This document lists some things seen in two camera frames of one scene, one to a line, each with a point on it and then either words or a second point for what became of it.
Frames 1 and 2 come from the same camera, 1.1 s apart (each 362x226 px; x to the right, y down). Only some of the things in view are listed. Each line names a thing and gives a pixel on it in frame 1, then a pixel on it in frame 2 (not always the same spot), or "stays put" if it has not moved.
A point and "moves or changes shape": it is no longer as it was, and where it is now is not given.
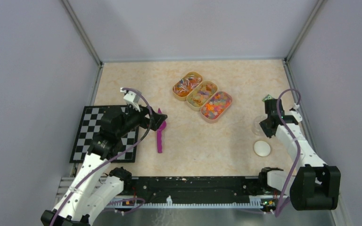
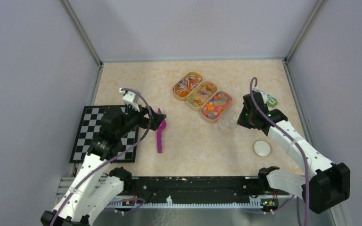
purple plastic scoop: (159, 137) stays put
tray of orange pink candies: (212, 111) stays put
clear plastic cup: (256, 127) moves or changes shape
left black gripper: (144, 111) stays put
